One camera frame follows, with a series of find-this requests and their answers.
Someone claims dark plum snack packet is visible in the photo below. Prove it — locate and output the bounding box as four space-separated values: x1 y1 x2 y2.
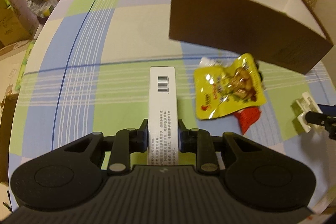
254 59 266 90

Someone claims yellow snack packet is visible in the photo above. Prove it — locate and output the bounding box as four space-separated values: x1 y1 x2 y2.
194 53 266 120

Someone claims red snack packet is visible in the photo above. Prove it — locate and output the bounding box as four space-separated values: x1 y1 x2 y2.
234 107 261 135

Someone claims white barcode medicine box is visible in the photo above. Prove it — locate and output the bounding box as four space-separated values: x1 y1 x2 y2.
147 67 179 166

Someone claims cardboard boxes pile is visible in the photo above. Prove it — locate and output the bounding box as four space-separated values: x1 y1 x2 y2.
1 0 60 48

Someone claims white plastic clip holder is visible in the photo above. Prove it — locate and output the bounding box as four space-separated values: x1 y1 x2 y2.
291 92 324 134

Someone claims brown cardboard box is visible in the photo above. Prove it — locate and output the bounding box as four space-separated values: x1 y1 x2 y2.
169 0 333 74

